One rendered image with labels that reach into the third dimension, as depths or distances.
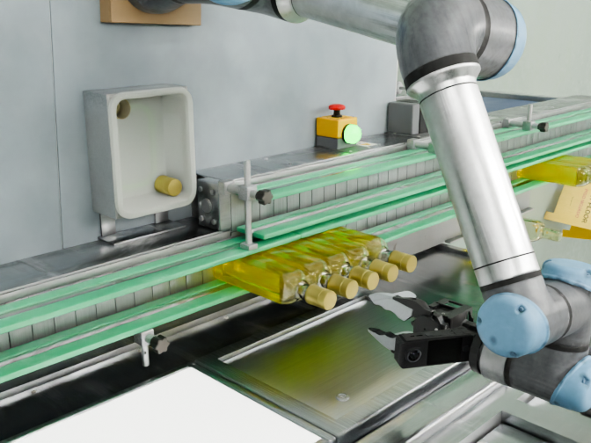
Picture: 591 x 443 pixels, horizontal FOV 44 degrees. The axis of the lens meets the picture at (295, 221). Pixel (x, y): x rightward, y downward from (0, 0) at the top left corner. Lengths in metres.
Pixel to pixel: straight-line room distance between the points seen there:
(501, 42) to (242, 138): 0.71
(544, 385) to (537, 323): 0.18
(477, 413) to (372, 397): 0.17
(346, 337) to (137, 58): 0.65
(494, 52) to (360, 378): 0.58
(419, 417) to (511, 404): 0.18
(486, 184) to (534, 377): 0.29
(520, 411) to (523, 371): 0.23
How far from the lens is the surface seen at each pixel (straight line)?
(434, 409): 1.20
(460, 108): 0.91
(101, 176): 1.34
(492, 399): 1.28
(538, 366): 1.03
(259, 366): 1.30
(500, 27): 1.04
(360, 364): 1.31
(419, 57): 0.93
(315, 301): 1.24
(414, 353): 1.06
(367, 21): 1.16
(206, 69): 1.51
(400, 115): 1.92
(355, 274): 1.33
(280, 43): 1.64
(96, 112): 1.32
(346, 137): 1.69
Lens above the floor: 1.93
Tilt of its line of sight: 42 degrees down
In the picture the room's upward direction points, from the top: 106 degrees clockwise
